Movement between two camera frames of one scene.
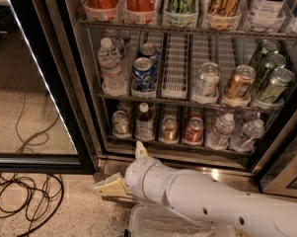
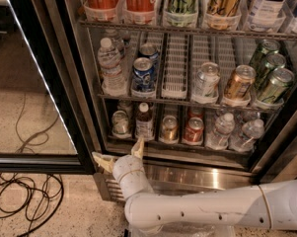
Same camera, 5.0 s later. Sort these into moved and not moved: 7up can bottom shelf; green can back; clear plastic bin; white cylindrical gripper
Moved: white cylindrical gripper
Not moved: clear plastic bin; green can back; 7up can bottom shelf
